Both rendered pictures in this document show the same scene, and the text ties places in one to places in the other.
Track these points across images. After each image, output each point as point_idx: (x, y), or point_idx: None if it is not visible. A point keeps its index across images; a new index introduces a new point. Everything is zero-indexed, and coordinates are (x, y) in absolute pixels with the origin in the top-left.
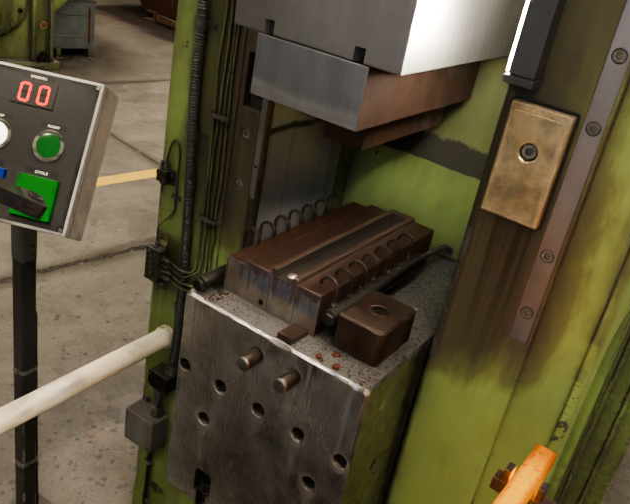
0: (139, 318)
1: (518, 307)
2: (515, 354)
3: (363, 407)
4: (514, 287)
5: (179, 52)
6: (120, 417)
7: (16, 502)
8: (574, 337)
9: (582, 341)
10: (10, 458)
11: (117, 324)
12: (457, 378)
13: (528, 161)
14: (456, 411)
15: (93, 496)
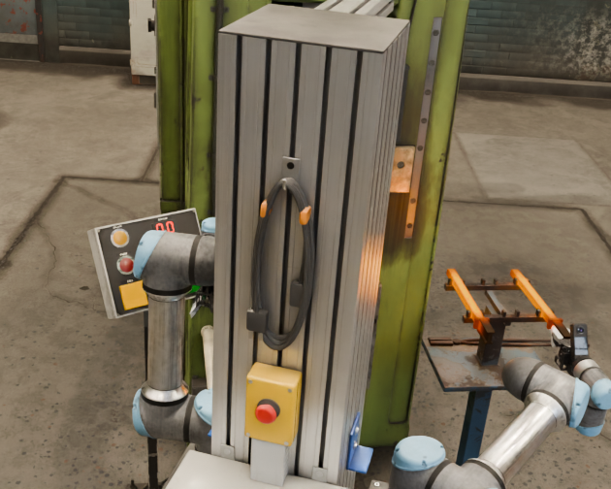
0: (33, 370)
1: (405, 224)
2: (408, 244)
3: (380, 292)
4: (402, 217)
5: (197, 174)
6: (112, 426)
7: (149, 483)
8: (429, 226)
9: (432, 226)
10: (88, 483)
11: (25, 382)
12: (386, 266)
13: (401, 168)
14: (388, 280)
15: (159, 467)
